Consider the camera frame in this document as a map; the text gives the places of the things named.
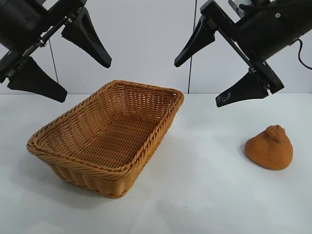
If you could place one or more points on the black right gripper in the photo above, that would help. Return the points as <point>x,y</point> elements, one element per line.
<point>270,31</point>

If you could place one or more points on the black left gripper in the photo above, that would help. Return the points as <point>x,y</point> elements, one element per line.
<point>22,22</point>

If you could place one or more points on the woven wicker basket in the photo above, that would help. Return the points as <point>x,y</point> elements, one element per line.
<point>97,136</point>

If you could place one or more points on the bumpy orange fruit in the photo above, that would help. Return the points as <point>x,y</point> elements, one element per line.
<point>268,153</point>

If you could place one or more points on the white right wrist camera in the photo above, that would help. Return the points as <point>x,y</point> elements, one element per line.
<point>236,7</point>

